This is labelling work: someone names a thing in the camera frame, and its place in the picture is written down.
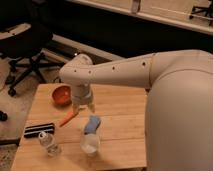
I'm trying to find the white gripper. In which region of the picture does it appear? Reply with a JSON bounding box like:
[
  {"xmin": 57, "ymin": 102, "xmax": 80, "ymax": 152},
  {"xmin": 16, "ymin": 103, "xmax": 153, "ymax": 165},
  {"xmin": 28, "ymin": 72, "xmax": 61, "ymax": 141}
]
[{"xmin": 71, "ymin": 84, "xmax": 95, "ymax": 116}]

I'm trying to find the clear plastic bottle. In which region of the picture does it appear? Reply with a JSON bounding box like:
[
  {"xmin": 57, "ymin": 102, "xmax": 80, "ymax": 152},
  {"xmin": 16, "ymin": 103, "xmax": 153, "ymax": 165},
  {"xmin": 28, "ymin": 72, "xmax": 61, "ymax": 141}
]
[{"xmin": 38, "ymin": 131, "xmax": 61, "ymax": 157}]

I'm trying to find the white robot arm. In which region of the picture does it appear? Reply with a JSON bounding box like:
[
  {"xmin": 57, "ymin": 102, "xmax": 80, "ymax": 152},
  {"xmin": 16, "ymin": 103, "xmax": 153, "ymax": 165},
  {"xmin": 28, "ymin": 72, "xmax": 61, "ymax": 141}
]
[{"xmin": 59, "ymin": 49, "xmax": 213, "ymax": 171}]

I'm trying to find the orange carrot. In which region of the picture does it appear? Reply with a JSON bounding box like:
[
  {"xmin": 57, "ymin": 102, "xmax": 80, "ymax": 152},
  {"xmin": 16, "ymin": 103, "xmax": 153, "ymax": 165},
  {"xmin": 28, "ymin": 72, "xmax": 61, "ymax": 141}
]
[{"xmin": 59, "ymin": 112, "xmax": 78, "ymax": 127}]

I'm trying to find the blue sponge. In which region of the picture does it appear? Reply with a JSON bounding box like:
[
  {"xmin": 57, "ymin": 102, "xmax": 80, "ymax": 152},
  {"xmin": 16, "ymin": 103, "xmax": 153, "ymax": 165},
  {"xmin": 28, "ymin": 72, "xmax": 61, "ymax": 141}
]
[{"xmin": 84, "ymin": 115, "xmax": 101, "ymax": 134}]

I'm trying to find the orange bowl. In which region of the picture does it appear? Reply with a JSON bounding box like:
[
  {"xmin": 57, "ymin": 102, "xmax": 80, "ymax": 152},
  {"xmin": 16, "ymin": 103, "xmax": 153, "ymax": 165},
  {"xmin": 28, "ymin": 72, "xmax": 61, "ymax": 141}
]
[{"xmin": 52, "ymin": 85, "xmax": 72, "ymax": 106}]

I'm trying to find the white cup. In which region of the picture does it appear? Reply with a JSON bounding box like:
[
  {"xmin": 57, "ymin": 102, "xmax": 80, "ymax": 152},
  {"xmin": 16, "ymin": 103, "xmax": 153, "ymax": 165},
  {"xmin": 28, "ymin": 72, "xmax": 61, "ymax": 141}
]
[{"xmin": 80, "ymin": 134, "xmax": 100, "ymax": 156}]

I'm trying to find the wooden table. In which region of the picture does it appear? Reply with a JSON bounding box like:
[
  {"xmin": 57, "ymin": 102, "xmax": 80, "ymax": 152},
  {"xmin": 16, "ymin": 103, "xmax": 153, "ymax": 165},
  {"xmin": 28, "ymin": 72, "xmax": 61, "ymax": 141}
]
[{"xmin": 10, "ymin": 83, "xmax": 148, "ymax": 171}]

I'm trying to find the black rectangular case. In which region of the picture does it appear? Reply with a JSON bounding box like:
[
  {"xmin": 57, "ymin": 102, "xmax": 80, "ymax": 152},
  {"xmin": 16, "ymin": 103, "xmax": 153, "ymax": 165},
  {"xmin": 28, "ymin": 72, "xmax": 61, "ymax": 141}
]
[{"xmin": 24, "ymin": 123, "xmax": 55, "ymax": 138}]

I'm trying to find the black office chair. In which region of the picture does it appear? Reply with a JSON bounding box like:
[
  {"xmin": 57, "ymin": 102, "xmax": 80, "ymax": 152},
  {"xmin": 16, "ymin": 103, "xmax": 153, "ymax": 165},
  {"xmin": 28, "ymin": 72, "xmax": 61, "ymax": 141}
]
[{"xmin": 0, "ymin": 0, "xmax": 63, "ymax": 97}]

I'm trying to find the office chair base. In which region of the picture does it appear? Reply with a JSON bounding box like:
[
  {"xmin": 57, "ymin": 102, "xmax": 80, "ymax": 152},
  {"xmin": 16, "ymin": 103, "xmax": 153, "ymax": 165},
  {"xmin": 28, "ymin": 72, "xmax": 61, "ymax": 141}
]
[{"xmin": 189, "ymin": 0, "xmax": 213, "ymax": 26}]

